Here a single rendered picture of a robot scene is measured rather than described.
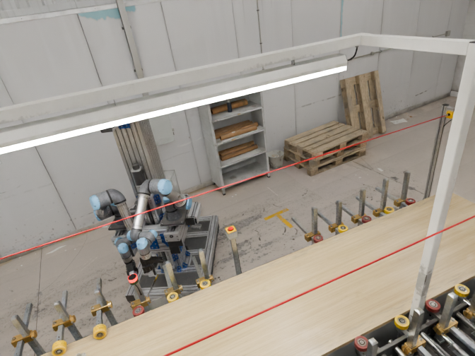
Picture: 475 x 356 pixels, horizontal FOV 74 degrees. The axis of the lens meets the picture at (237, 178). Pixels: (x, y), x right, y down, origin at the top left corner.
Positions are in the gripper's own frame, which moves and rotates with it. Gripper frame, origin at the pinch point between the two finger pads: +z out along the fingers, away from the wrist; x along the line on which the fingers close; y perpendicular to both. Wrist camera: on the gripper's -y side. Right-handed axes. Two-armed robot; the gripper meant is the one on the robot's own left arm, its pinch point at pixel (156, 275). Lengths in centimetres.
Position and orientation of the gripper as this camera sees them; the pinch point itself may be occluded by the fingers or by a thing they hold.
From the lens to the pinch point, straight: 256.9
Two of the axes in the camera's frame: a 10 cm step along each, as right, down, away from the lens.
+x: 3.7, 4.2, -8.3
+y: -9.2, 2.8, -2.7
